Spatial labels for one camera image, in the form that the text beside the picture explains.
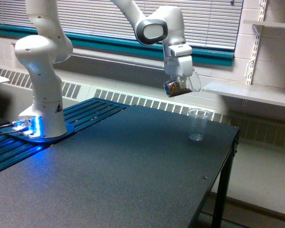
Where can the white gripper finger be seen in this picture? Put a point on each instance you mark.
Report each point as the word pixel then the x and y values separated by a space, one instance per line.
pixel 182 81

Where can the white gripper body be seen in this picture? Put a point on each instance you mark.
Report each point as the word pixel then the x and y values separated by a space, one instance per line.
pixel 178 59

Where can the clear cup with brown pellets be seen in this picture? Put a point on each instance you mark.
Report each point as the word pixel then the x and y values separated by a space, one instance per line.
pixel 172 86

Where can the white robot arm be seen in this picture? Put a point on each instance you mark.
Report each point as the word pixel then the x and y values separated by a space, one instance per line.
pixel 38 53

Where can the teal window sill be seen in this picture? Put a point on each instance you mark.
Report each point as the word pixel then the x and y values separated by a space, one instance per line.
pixel 199 55

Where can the clear plastic cup on table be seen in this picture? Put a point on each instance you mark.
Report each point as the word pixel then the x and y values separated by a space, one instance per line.
pixel 198 123

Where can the white window blinds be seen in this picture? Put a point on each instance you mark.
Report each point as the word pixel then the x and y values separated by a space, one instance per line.
pixel 208 23

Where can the black table leg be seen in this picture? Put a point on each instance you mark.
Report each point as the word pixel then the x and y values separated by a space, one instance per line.
pixel 223 184

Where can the white baseboard heater vent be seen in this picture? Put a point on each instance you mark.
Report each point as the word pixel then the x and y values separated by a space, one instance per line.
pixel 252 128

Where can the blue slotted mounting plate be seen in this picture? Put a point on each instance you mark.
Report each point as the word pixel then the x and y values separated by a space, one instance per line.
pixel 80 116

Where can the white shelf rail bracket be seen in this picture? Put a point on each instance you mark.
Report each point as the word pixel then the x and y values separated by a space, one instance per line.
pixel 257 28

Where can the lower white wall shelf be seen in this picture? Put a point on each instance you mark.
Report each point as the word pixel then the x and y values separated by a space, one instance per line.
pixel 248 92

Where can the white wall shelf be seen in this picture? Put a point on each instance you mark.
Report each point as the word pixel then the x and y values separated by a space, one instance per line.
pixel 269 24
pixel 248 92

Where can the upper white wall shelf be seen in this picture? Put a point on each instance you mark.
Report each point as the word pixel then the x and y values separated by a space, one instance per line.
pixel 269 24

